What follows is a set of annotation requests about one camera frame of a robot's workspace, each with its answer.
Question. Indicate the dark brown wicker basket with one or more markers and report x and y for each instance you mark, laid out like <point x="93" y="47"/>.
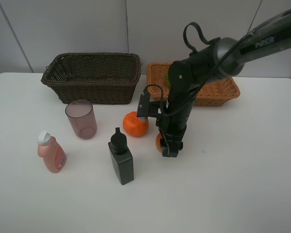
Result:
<point x="99" y="77"/>

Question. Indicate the red orange peach fruit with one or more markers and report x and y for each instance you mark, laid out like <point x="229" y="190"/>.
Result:
<point x="158" y="142"/>

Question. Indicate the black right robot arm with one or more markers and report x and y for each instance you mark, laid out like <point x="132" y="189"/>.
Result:
<point x="221" y="59"/>

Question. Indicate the green lime fruit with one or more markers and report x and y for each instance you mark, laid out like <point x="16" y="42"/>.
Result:
<point x="167" y="80"/>

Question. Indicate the translucent purple plastic cup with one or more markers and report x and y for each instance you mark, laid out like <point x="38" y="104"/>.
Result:
<point x="81" y="116"/>

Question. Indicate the pink bottle white cap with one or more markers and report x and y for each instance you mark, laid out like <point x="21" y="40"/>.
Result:
<point x="52" y="153"/>

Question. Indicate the orange wicker basket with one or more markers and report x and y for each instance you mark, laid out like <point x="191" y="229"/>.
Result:
<point x="213" y="94"/>

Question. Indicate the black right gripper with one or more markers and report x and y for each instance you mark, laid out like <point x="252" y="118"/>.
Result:
<point x="172" y="123"/>

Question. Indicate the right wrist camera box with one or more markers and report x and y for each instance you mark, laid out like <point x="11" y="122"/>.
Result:
<point x="147" y="108"/>

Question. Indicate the black pump bottle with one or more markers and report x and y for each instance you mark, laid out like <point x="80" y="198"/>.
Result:
<point x="122" y="159"/>

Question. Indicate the orange tangerine fruit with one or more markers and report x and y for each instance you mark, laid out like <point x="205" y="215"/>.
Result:
<point x="134" y="126"/>

